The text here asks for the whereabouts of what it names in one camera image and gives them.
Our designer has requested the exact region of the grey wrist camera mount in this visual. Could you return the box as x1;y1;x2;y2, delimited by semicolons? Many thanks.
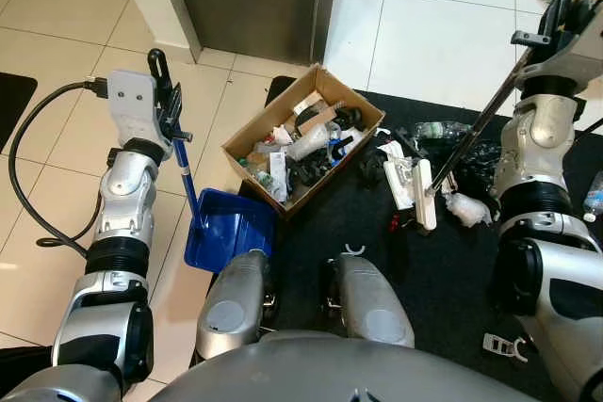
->
108;70;175;151
523;7;603;92

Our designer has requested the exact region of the silver left robot leg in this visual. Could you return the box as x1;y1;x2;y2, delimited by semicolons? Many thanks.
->
196;249;276;361

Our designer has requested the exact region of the large black floor mat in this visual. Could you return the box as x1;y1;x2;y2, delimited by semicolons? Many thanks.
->
193;75;603;402

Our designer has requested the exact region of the white broom with metal handle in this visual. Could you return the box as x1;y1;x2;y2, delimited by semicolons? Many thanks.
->
413;0;603;233

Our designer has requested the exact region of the black and white clip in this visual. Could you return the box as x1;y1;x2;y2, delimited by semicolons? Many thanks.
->
482;331;529;362

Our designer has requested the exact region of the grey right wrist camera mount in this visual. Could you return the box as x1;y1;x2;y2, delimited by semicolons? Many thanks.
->
523;7;603;92

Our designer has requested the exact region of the black plastic bag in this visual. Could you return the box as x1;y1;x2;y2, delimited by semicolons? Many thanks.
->
450;138;510;198

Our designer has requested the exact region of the silver robot leg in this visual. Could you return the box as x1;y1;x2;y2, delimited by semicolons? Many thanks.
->
325;253;416;348
196;249;276;361

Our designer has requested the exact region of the blue plastic dustpan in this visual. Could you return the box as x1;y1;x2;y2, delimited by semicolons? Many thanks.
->
175;137;278;273

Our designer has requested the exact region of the silver right robot leg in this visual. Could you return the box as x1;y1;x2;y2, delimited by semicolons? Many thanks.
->
325;253;416;348

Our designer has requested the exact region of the tan cardboard strip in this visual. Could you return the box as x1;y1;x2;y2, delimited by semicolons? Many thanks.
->
290;91;342;137

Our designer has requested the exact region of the grey robot torso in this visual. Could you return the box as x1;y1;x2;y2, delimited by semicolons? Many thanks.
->
151;330;543;402

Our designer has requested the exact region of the labelled plastic bottle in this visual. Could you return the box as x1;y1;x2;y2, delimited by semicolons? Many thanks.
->
582;174;603;224

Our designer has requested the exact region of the clear plastic bottle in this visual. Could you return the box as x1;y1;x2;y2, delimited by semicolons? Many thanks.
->
415;121;472;144

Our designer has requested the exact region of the small black floor mat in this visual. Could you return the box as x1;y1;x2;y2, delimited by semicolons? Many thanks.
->
0;72;37;151

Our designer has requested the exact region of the crumpled white paper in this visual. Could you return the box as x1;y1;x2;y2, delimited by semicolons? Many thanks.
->
448;192;493;228

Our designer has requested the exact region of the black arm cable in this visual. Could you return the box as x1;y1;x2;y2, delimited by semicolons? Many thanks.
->
573;118;603;136
8;77;112;252

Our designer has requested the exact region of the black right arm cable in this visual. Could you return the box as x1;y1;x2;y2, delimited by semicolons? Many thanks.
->
573;118;603;136

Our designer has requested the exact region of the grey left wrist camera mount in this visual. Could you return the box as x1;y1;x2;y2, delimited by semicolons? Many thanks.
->
108;70;175;151

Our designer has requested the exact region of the black crumpled object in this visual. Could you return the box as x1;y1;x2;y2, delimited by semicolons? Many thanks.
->
361;151;389;186

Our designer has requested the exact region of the brown cardboard box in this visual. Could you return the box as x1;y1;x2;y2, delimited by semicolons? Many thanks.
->
221;63;387;221

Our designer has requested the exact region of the white plastic bottle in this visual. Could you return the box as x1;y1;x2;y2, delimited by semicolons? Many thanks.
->
285;122;333;162

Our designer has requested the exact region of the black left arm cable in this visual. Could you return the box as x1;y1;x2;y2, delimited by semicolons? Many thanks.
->
8;77;112;252

